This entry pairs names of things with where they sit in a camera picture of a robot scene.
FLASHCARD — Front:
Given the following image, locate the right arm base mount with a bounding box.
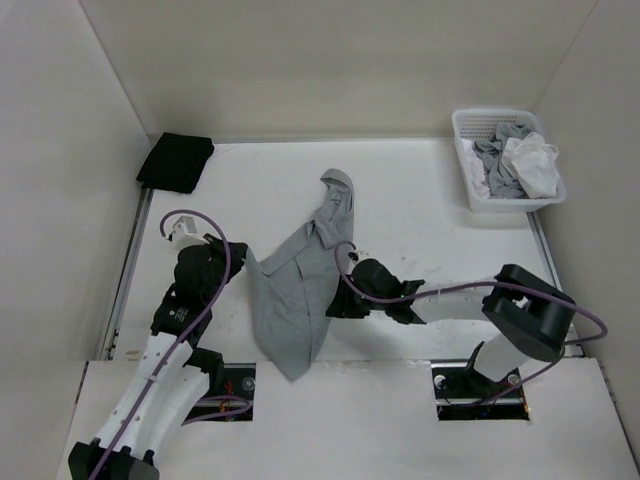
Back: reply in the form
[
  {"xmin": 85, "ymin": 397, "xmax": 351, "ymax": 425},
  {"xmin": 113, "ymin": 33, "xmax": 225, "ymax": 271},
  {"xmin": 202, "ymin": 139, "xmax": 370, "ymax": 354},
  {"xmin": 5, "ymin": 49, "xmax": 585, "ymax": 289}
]
[{"xmin": 431, "ymin": 342, "xmax": 530, "ymax": 421}]

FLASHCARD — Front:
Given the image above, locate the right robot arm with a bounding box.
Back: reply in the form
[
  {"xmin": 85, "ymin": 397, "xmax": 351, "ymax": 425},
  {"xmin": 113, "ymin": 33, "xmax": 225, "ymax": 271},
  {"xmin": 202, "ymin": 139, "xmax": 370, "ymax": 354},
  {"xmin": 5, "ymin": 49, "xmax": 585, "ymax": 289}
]
[{"xmin": 326, "ymin": 259, "xmax": 575, "ymax": 403}]

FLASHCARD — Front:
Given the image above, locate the grey tank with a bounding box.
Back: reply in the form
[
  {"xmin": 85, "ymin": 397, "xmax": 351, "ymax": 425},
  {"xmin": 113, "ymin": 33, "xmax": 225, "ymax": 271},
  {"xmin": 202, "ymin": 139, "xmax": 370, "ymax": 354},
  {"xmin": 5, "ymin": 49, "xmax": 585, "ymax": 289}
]
[
  {"xmin": 245, "ymin": 168, "xmax": 354, "ymax": 382},
  {"xmin": 473, "ymin": 122, "xmax": 534, "ymax": 199}
]

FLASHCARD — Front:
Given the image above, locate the white tank top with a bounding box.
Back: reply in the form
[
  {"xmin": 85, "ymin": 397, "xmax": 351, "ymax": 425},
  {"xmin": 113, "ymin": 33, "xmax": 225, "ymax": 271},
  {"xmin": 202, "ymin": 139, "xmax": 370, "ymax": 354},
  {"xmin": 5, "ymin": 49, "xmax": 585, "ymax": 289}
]
[{"xmin": 461, "ymin": 139, "xmax": 490, "ymax": 199}]

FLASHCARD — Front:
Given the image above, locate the folded black tank top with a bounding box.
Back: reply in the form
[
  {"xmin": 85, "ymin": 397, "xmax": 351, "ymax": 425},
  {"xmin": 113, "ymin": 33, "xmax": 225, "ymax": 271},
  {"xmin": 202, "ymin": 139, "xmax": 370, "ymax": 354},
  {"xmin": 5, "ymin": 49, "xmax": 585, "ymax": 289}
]
[{"xmin": 136, "ymin": 132, "xmax": 215, "ymax": 194}]

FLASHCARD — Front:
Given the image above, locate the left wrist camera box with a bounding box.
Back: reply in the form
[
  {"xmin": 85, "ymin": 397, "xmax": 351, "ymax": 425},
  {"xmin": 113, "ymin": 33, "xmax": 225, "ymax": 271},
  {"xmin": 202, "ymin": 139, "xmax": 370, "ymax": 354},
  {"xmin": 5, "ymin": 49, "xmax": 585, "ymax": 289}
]
[{"xmin": 165, "ymin": 216, "xmax": 206, "ymax": 251}]

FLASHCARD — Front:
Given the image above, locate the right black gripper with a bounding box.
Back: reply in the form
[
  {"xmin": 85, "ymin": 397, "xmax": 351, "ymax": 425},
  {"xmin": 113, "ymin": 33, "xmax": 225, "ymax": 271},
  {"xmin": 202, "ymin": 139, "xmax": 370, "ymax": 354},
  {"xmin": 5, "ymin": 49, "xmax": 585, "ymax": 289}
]
[{"xmin": 326, "ymin": 274, "xmax": 388, "ymax": 318}]

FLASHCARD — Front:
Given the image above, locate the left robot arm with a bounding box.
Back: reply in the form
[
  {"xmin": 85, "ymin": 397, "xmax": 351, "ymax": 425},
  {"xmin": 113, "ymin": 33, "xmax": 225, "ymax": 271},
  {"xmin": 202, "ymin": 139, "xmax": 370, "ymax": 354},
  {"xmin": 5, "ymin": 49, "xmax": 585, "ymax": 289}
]
[{"xmin": 68, "ymin": 235, "xmax": 248, "ymax": 479}]

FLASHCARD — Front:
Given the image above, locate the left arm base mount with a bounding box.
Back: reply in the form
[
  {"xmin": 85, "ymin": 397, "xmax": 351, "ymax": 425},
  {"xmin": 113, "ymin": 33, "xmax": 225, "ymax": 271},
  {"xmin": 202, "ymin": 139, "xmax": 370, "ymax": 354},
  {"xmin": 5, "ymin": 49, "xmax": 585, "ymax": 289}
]
[{"xmin": 187, "ymin": 363, "xmax": 257, "ymax": 422}]

